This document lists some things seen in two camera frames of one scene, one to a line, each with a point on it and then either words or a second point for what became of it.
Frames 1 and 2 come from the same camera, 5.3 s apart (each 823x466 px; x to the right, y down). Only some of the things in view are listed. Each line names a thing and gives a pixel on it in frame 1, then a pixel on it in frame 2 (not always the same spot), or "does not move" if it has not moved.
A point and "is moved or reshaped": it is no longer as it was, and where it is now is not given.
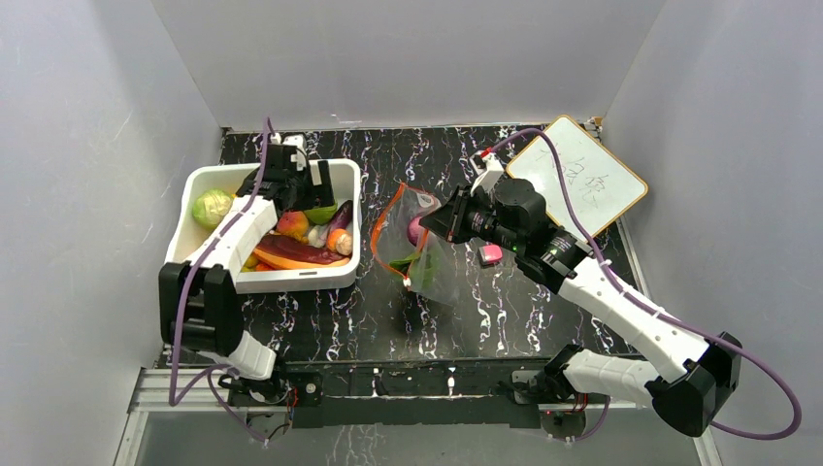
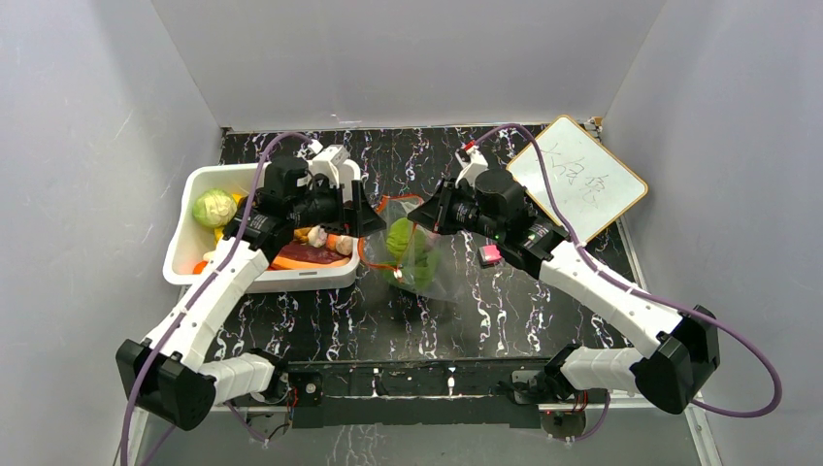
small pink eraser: [490, 253] does not move
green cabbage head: [321, 215] is moved or reshaped
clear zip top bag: [425, 261] is moved or reshaped
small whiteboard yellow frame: [604, 184] does not move
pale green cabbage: [211, 207] does not move
